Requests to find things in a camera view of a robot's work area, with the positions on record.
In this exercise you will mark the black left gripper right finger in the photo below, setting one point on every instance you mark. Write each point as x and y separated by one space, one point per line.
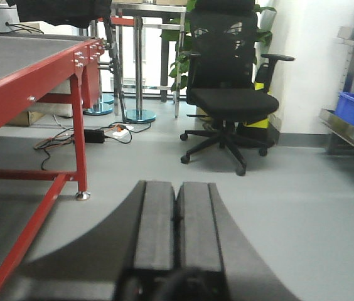
210 239

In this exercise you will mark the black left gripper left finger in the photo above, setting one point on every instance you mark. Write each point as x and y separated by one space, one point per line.
131 246

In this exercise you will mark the white power strip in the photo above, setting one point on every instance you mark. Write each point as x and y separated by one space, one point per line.
121 131

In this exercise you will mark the black power adapter brick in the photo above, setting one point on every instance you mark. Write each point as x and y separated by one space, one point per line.
94 136

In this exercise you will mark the black mesh office chair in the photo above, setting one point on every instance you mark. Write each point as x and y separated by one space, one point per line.
220 76

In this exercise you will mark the green potted plant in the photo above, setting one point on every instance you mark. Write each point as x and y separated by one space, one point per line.
179 69

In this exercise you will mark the chrome stanchion post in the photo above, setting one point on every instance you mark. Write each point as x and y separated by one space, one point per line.
139 115

